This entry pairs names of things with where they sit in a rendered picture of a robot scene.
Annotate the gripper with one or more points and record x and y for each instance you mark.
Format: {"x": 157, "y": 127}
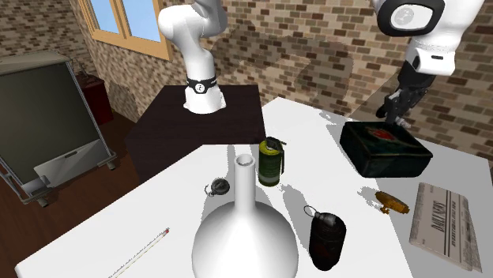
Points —
{"x": 414, "y": 83}

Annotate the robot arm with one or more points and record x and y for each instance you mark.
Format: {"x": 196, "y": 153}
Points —
{"x": 200, "y": 38}

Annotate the dark green box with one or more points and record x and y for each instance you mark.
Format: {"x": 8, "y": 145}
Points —
{"x": 385, "y": 152}

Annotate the small golden toy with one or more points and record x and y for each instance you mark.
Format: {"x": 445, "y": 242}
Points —
{"x": 392, "y": 203}

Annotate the folded newspaper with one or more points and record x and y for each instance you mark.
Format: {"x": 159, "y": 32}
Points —
{"x": 443, "y": 225}

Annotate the green canister grenade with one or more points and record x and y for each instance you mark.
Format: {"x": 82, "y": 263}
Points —
{"x": 270, "y": 163}

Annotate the dark red grenade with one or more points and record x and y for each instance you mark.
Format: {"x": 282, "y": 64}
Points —
{"x": 326, "y": 240}

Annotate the small dark pocket watch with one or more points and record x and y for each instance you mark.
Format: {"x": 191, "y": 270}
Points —
{"x": 218, "y": 187}

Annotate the dark robot stand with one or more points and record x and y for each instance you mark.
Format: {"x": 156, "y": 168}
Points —
{"x": 200, "y": 127}

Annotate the white round-bottomed flask vase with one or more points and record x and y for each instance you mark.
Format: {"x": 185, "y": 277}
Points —
{"x": 245, "y": 235}

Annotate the wooden framed window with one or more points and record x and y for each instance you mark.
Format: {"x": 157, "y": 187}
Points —
{"x": 127, "y": 23}

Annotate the white thermometer with red tip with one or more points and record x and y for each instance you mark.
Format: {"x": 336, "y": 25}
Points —
{"x": 142, "y": 252}

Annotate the dark red cabinet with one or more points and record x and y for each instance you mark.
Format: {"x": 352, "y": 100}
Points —
{"x": 94, "y": 98}

